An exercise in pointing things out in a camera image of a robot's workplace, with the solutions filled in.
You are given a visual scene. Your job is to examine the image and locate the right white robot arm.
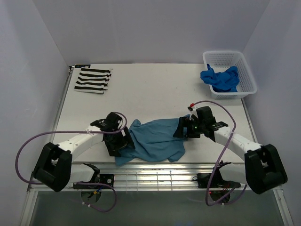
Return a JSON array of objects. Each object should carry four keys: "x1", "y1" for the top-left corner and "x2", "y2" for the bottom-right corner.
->
[{"x1": 174, "y1": 116, "x2": 288, "y2": 194}]

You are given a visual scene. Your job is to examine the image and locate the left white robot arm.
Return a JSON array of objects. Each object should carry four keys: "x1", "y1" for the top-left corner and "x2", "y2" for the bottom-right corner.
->
[{"x1": 33, "y1": 119, "x2": 135, "y2": 192}]

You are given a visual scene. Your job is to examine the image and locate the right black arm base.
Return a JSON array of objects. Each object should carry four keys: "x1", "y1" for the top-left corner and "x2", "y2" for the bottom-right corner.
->
[{"x1": 192, "y1": 173, "x2": 229, "y2": 188}]

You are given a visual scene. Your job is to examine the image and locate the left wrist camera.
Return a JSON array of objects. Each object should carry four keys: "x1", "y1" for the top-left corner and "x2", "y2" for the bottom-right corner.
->
[{"x1": 90, "y1": 112, "x2": 123, "y2": 132}]

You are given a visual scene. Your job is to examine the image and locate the black white striped tank top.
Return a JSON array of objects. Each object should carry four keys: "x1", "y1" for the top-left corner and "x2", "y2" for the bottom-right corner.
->
[{"x1": 74, "y1": 68, "x2": 112, "y2": 94}]

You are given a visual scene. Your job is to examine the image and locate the light blue tank top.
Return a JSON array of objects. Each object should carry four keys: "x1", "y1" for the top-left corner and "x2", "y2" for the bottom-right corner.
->
[{"x1": 115, "y1": 118, "x2": 185, "y2": 166}]

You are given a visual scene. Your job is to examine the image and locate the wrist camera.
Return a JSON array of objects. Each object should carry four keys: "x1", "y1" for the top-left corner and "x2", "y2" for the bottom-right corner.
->
[
  {"x1": 188, "y1": 104, "x2": 216, "y2": 126},
  {"x1": 90, "y1": 112, "x2": 123, "y2": 132}
]

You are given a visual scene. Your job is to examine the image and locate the white plastic basket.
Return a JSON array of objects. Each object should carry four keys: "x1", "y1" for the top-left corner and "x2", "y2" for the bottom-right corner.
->
[{"x1": 200, "y1": 50, "x2": 257, "y2": 99}]

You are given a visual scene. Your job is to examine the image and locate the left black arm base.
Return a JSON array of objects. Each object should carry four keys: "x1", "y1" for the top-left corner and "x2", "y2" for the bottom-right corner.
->
[{"x1": 72, "y1": 174, "x2": 115, "y2": 190}]

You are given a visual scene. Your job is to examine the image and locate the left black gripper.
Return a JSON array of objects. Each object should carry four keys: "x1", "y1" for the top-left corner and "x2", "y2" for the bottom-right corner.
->
[{"x1": 104, "y1": 126, "x2": 135, "y2": 157}]

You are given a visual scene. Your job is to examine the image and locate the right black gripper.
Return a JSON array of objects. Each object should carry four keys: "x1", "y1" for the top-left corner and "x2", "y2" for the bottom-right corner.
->
[{"x1": 173, "y1": 117, "x2": 205, "y2": 138}]

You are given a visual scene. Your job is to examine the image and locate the royal blue tank top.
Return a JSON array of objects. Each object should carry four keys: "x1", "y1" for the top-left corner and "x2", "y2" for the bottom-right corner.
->
[{"x1": 200, "y1": 64, "x2": 239, "y2": 93}]

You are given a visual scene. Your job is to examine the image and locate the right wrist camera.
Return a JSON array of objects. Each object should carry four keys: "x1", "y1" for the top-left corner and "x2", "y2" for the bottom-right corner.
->
[{"x1": 188, "y1": 104, "x2": 216, "y2": 126}]

